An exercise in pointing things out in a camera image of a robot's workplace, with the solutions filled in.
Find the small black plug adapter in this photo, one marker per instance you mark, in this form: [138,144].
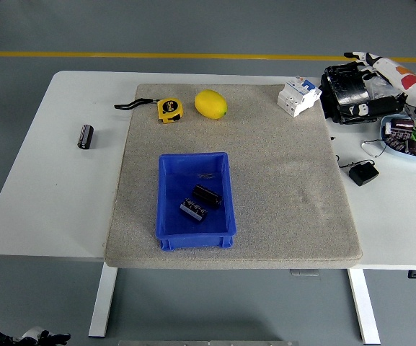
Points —
[363,174]

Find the grey under-table bracket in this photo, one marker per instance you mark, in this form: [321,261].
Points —
[304,272]

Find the white table leg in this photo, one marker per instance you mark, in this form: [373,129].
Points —
[103,299]
[364,306]

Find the light blue bowl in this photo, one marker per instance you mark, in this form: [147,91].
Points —
[385,126]

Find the yellow tape measure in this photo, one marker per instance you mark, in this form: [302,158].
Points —
[170,110]

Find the plastic bag of metal nuts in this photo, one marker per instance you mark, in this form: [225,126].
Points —
[379,88]

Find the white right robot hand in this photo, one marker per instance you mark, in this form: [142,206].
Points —
[409,83]

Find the grey-brown mat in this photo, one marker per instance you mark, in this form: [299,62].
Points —
[283,173]

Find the white circuit breaker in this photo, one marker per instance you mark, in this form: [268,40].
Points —
[297,95]

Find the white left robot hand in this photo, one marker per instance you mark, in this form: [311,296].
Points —
[34,333]

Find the yellow lemon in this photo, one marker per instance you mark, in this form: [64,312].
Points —
[210,104]

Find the dark cylindrical battery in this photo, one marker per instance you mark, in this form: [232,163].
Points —
[207,196]
[412,146]
[399,135]
[86,136]
[193,210]
[402,124]
[396,144]

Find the blue plastic box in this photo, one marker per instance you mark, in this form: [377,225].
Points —
[175,173]

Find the black wrapped device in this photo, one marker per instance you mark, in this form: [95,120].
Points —
[344,90]

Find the thin metal tool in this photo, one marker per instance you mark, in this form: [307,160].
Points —
[413,115]

